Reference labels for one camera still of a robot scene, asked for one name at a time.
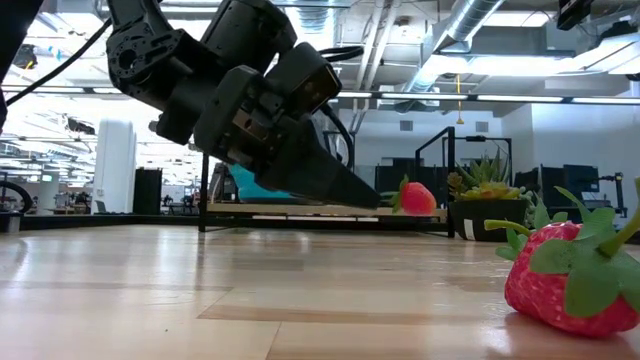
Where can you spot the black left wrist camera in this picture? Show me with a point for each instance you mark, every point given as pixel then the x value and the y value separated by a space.
pixel 310 80

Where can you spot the silver ventilation duct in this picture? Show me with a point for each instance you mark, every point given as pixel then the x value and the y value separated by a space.
pixel 470 20

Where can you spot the black wheel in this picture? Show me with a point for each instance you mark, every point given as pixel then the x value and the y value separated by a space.
pixel 17 192

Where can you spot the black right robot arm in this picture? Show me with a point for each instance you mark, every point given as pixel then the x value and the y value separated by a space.
pixel 572 12

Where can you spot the black metal table frame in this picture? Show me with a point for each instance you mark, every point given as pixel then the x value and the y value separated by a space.
pixel 75 220

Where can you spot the grey cylinder bin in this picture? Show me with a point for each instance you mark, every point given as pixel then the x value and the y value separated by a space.
pixel 10 222

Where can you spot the black monitor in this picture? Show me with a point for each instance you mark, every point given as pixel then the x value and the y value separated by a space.
pixel 575 182

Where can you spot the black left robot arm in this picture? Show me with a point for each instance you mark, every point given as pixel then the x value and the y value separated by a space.
pixel 165 65

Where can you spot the black speaker cabinet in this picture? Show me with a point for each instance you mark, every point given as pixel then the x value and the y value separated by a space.
pixel 147 190

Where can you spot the blue collapsible colander grey rim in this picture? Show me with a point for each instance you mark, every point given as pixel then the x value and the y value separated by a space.
pixel 245 185

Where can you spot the long ceiling light strip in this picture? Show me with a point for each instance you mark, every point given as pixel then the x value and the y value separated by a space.
pixel 500 97

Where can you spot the red toy strawberry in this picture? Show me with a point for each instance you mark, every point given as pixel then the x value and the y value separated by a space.
pixel 417 199
pixel 550 295
pixel 510 235

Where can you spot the black tube stand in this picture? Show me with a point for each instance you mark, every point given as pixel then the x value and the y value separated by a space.
pixel 204 190
pixel 452 165

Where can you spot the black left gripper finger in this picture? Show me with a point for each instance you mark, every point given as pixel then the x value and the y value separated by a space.
pixel 320 175

